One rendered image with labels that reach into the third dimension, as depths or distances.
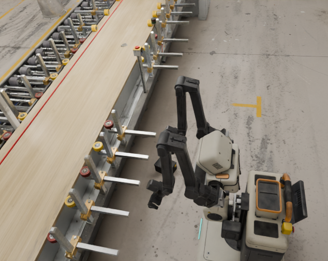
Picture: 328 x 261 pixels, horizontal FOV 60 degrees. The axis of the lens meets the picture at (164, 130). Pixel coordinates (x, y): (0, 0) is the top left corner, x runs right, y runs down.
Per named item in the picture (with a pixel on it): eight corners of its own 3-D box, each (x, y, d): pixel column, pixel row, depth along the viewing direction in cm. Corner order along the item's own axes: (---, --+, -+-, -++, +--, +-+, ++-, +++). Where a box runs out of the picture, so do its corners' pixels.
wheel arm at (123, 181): (140, 183, 211) (139, 180, 208) (139, 187, 209) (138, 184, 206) (87, 175, 221) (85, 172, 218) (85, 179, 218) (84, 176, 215)
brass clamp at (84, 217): (95, 204, 203) (93, 200, 199) (88, 221, 194) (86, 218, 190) (88, 202, 204) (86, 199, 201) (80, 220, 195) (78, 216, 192)
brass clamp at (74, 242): (83, 239, 188) (80, 236, 185) (74, 260, 180) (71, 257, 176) (74, 237, 190) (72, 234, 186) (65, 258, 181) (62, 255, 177)
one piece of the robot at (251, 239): (271, 214, 250) (292, 156, 190) (273, 280, 214) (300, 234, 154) (232, 208, 257) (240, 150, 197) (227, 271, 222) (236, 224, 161)
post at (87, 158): (107, 192, 224) (89, 154, 190) (106, 196, 222) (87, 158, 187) (103, 191, 225) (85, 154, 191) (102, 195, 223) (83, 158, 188)
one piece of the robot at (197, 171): (219, 173, 200) (220, 155, 184) (214, 209, 182) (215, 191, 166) (196, 171, 204) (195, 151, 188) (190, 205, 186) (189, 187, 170)
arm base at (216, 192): (218, 203, 149) (220, 184, 157) (205, 197, 147) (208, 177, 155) (207, 208, 155) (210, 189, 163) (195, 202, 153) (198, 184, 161)
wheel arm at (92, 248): (119, 251, 180) (118, 249, 177) (117, 257, 178) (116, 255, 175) (58, 240, 190) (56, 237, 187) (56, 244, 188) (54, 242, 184)
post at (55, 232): (83, 257, 194) (56, 227, 159) (80, 262, 191) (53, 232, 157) (78, 256, 195) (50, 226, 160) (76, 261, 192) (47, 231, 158)
